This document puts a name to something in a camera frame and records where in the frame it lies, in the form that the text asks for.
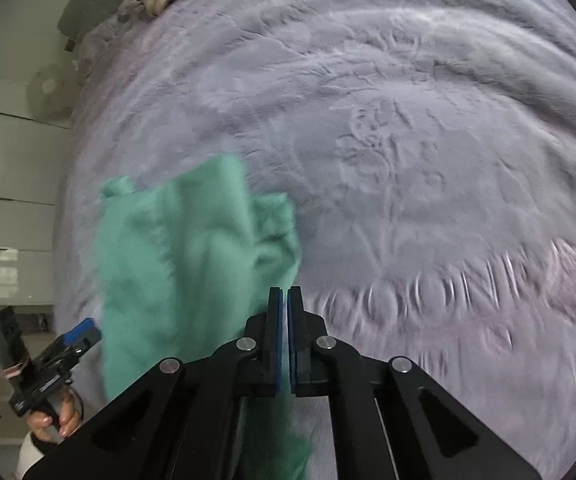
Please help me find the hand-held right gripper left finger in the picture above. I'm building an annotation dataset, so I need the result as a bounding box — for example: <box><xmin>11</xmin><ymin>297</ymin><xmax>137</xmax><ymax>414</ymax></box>
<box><xmin>25</xmin><ymin>287</ymin><xmax>285</xmax><ymax>480</ymax></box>

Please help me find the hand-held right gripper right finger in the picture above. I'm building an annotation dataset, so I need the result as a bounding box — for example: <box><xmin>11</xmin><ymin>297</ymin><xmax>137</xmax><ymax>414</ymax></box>
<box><xmin>288</xmin><ymin>286</ymin><xmax>542</xmax><ymax>480</ymax></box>

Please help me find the green button shirt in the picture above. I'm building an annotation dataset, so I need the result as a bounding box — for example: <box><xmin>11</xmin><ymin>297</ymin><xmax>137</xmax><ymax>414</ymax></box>
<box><xmin>93</xmin><ymin>154</ymin><xmax>315</xmax><ymax>480</ymax></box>

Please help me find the person's left forearm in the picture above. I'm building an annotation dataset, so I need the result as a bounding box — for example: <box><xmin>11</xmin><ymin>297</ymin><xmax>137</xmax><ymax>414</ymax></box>
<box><xmin>15</xmin><ymin>430</ymin><xmax>69</xmax><ymax>480</ymax></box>

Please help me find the person's left hand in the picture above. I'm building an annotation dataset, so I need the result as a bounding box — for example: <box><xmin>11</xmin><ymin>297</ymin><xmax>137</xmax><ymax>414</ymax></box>
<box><xmin>28</xmin><ymin>390</ymin><xmax>85</xmax><ymax>444</ymax></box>

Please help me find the white drawer cabinet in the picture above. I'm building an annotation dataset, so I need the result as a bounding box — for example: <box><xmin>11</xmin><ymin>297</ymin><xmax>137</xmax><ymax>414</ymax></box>
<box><xmin>0</xmin><ymin>105</ymin><xmax>71</xmax><ymax>307</ymax></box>

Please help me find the white round fan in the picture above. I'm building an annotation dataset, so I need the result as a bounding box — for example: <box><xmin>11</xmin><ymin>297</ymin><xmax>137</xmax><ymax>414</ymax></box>
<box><xmin>27</xmin><ymin>62</ymin><xmax>77</xmax><ymax>122</ymax></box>

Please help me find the purple plush blanket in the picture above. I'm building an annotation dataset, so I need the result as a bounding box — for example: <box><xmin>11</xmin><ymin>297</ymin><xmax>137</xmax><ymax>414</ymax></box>
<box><xmin>50</xmin><ymin>0</ymin><xmax>576</xmax><ymax>480</ymax></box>

